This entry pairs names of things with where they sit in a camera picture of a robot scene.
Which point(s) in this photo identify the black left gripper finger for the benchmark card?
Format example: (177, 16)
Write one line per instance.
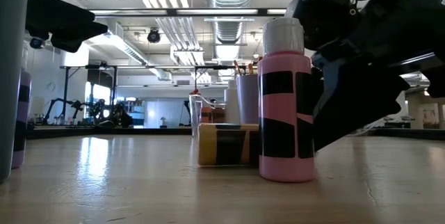
(55, 15)
(80, 36)

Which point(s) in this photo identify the clear plastic bin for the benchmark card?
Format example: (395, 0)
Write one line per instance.
(195, 112)

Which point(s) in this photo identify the black ceiling spotlight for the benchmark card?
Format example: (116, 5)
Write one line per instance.
(154, 35)
(36, 43)

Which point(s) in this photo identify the large white paint bottle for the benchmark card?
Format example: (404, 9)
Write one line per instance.
(231, 104)

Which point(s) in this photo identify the black distant robot arm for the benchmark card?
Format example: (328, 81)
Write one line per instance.
(104, 112)
(66, 104)

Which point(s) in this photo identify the small ochre paint bottle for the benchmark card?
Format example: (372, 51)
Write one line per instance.
(227, 144)

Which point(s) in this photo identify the lilac plastic cup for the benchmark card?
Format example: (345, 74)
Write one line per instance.
(247, 98)

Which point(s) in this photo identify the large teal paint bottle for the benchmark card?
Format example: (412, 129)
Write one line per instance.
(14, 78)

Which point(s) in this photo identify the small pink paint bottle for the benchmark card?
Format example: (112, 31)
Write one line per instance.
(285, 109)

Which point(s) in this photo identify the small purple paint bottle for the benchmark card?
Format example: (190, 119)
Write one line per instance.
(22, 112)

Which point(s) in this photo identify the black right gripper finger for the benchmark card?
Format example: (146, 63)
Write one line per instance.
(436, 81)
(354, 102)

